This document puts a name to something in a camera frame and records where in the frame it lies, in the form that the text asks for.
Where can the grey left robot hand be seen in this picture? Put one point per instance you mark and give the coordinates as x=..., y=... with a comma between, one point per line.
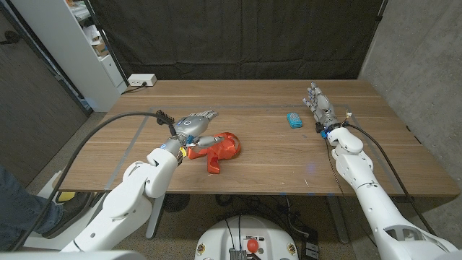
x=191, y=126

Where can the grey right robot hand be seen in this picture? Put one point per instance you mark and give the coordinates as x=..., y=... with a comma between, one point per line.
x=323, y=108

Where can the orange ribbon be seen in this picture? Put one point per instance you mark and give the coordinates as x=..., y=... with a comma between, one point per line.
x=223, y=150

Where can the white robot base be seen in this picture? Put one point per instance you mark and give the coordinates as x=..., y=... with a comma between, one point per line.
x=245, y=231

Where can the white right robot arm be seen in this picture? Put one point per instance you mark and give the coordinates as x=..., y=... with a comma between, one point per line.
x=371, y=195

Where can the black hair clip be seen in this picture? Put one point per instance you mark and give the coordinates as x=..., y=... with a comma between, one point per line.
x=164, y=117

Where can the white power strip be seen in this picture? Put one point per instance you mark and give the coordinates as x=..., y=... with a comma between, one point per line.
x=141, y=79

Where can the black backdrop curtain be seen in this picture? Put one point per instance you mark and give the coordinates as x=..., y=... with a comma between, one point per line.
x=234, y=36

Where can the grey table leg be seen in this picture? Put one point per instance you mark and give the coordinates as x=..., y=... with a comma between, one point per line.
x=337, y=220
x=156, y=220

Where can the cardboard box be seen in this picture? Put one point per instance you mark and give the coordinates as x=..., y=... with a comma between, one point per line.
x=100, y=49

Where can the red emergency stop button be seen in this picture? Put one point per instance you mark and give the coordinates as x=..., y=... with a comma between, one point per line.
x=252, y=245

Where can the black floor power strip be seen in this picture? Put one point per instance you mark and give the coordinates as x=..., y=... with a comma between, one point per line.
x=310, y=249

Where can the black shoe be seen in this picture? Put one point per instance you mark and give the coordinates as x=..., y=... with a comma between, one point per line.
x=72, y=209

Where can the white shelf cabinet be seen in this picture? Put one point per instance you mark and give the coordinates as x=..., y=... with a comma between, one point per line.
x=68, y=47

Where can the person leg in jeans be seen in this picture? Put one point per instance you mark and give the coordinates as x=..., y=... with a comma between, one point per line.
x=21, y=209

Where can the white floor board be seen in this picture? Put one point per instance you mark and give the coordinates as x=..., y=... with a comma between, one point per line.
x=39, y=242

